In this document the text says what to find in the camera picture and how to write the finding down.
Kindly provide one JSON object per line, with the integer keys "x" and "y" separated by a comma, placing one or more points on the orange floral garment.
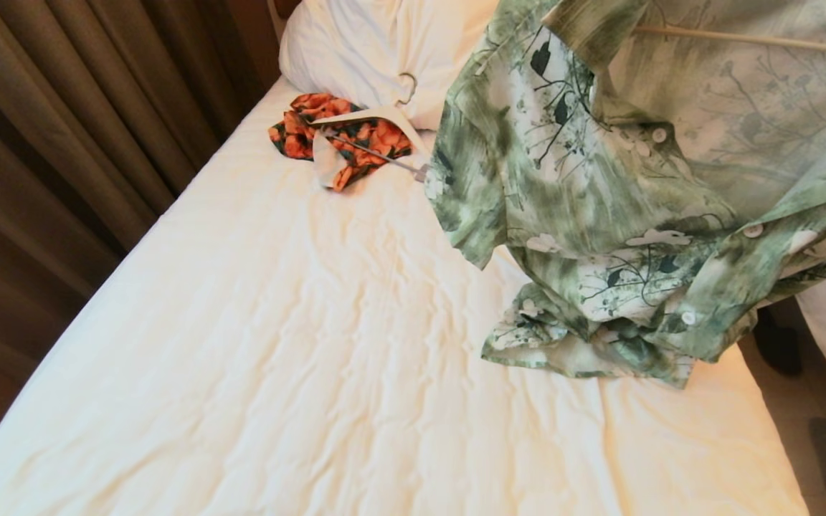
{"x": 298, "y": 136}

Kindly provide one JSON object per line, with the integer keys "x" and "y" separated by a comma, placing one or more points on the white hanger with metal bar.
{"x": 384, "y": 113}

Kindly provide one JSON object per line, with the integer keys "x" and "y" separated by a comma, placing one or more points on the black slipper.
{"x": 779, "y": 344}

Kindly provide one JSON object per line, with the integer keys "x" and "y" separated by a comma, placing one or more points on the brown curtain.
{"x": 62, "y": 143}

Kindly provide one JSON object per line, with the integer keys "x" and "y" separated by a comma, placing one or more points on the green floral print shirt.
{"x": 635, "y": 179}

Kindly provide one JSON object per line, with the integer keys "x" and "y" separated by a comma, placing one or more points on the brown wooden headboard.
{"x": 285, "y": 7}

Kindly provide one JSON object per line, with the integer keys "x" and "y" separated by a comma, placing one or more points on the white pillow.
{"x": 384, "y": 50}

